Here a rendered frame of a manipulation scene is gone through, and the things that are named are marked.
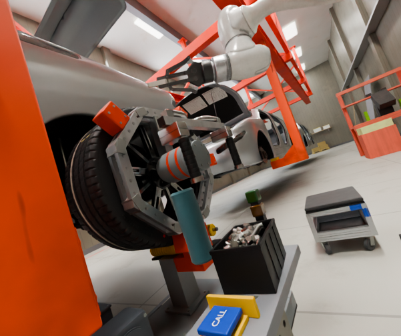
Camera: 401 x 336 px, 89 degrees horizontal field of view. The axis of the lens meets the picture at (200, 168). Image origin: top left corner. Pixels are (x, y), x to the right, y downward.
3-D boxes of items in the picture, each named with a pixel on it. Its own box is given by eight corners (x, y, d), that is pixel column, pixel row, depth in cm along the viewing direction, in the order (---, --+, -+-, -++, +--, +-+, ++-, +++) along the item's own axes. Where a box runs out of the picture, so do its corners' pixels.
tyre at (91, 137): (135, 111, 126) (21, 162, 74) (161, 92, 113) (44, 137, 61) (191, 195, 143) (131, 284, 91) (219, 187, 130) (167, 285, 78)
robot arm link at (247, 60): (229, 89, 78) (221, 61, 82) (269, 79, 79) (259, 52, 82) (233, 68, 68) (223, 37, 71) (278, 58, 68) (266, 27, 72)
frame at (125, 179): (214, 209, 115) (183, 119, 119) (224, 207, 112) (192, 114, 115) (137, 255, 70) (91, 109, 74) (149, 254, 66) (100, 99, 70)
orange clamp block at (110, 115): (119, 125, 83) (100, 109, 78) (131, 117, 79) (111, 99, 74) (112, 137, 78) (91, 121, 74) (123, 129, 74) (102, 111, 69)
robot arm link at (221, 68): (223, 56, 77) (207, 59, 77) (227, 51, 69) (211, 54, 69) (227, 81, 80) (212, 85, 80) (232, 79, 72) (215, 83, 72)
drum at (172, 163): (180, 181, 100) (171, 155, 101) (216, 168, 88) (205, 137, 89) (160, 187, 88) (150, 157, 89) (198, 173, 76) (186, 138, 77)
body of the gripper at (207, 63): (213, 84, 79) (189, 89, 79) (208, 60, 77) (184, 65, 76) (216, 82, 72) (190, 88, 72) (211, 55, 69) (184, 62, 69)
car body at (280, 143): (253, 166, 814) (239, 129, 825) (302, 149, 710) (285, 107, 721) (169, 196, 404) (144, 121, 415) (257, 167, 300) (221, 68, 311)
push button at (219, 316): (217, 314, 45) (213, 304, 46) (245, 317, 42) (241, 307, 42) (199, 341, 40) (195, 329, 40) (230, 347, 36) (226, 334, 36)
